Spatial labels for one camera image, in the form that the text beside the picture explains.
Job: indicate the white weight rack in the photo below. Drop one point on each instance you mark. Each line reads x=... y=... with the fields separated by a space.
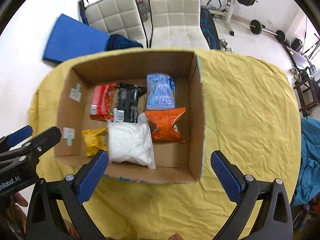
x=224 y=12

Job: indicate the white quilted chair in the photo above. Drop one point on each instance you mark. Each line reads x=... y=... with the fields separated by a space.
x=176 y=24
x=121 y=17

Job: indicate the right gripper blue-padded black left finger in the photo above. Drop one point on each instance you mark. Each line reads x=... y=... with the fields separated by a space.
x=44 y=219

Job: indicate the white soft plastic bag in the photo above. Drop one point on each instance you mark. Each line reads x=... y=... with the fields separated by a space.
x=131 y=142

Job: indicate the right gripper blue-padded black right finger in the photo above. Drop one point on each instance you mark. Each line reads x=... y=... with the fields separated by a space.
x=274 y=219

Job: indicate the yellow tablecloth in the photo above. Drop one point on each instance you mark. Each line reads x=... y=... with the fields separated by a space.
x=240 y=105

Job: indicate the cardboard box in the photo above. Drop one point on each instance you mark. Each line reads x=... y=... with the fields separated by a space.
x=145 y=106

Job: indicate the teal blue cloth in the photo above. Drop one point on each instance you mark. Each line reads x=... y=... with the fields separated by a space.
x=308 y=179

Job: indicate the black snack packet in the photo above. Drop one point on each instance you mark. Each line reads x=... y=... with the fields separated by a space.
x=126 y=107

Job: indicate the yellow snack packet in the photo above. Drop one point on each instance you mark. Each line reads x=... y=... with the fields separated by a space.
x=95 y=140

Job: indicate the black blue weight bench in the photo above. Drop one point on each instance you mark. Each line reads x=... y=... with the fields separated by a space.
x=209 y=29

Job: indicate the person's right hand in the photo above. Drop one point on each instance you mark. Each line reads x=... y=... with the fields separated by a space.
x=175 y=236

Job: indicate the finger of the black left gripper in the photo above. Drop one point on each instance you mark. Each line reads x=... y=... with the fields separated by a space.
x=43 y=142

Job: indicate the white quilted chair left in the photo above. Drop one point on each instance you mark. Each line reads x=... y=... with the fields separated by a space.
x=121 y=17

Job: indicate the barbell on floor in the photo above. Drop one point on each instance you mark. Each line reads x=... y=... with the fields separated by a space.
x=257 y=28

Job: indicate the blue foam mat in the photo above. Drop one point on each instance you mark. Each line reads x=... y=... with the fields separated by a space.
x=70 y=39

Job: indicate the white quilted chair right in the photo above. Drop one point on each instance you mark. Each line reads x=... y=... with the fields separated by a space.
x=176 y=24

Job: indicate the red snack packet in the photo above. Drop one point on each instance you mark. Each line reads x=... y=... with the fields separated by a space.
x=102 y=102

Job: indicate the light blue tissue pack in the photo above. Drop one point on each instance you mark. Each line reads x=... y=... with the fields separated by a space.
x=160 y=92

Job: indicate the person's left hand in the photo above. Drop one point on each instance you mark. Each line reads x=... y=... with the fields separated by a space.
x=13 y=215

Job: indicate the dark wooden stool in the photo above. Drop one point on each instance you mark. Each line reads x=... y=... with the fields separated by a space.
x=307 y=89

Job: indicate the dark blue knitted fabric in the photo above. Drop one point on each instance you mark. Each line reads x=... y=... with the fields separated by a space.
x=117 y=42

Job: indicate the orange snack packet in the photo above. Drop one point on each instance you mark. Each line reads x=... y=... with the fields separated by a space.
x=165 y=124

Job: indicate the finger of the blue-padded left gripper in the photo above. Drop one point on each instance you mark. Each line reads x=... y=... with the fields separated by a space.
x=20 y=135

